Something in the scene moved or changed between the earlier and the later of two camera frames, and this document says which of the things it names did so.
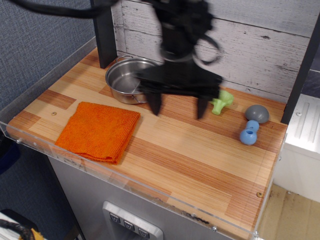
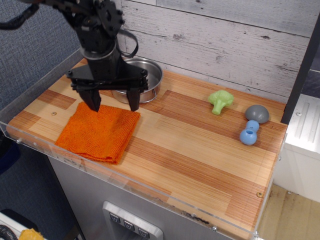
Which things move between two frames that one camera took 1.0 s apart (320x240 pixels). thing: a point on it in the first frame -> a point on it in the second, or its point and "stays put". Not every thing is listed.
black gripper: [186, 77] -> [105, 71]
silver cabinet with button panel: [104, 209] stays put
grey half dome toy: [257, 112] stays put
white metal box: [299, 172] stays put
